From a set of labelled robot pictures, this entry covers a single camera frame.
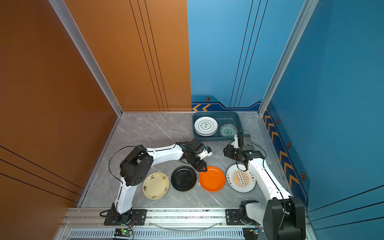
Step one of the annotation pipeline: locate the black plate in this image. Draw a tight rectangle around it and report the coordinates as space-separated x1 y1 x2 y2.
171 166 197 192

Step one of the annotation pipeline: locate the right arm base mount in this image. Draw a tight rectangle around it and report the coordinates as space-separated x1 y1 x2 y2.
225 209 247 226

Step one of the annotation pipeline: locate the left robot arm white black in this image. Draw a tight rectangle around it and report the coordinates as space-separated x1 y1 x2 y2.
112 138 212 219

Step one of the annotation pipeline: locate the right circuit board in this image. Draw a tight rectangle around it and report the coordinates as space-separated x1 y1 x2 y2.
243 228 264 240

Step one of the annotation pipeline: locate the cream yellow plate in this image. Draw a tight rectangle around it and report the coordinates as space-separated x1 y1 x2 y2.
142 172 170 200

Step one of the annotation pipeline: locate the left aluminium corner post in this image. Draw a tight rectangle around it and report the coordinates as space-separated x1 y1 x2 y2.
49 0 123 118

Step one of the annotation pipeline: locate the sunburst plate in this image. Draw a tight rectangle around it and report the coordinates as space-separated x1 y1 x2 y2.
226 163 257 194

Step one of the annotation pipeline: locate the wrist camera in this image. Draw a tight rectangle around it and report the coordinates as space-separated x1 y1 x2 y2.
198 146 213 159
231 134 240 149

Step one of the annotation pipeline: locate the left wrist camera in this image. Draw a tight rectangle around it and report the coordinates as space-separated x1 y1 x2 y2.
198 146 213 159

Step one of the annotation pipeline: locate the white plate quatrefoil motif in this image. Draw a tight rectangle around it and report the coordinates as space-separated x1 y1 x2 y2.
194 117 218 137

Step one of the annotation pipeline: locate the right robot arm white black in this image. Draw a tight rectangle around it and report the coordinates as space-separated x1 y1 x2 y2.
223 134 307 240

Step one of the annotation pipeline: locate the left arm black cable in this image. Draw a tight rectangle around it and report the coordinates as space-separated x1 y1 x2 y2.
108 145 137 185

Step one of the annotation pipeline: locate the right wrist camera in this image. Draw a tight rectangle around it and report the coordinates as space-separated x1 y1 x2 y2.
231 134 240 149

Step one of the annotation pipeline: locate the left circuit board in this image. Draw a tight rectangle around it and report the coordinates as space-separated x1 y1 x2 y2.
114 228 134 240

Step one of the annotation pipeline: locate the teal plastic bin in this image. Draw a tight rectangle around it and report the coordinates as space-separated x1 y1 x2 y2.
192 111 244 142

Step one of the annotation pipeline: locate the aluminium rail frame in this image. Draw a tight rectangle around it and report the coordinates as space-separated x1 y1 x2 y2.
54 207 261 240

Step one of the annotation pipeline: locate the circuit board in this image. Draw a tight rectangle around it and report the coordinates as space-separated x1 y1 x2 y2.
114 228 134 240
243 228 264 240

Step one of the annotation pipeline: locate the right aluminium corner post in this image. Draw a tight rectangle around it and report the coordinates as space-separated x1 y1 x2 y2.
258 0 319 117

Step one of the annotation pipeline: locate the orange plate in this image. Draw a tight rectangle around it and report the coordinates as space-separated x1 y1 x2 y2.
199 166 226 192

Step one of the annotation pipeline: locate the aluminium corner post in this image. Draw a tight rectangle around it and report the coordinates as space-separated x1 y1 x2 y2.
49 0 123 118
258 0 319 117

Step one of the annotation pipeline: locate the teal patterned plate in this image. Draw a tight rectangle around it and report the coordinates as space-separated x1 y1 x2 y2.
219 124 239 137

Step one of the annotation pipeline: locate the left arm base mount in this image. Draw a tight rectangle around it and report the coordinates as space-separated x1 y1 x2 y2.
104 209 147 226

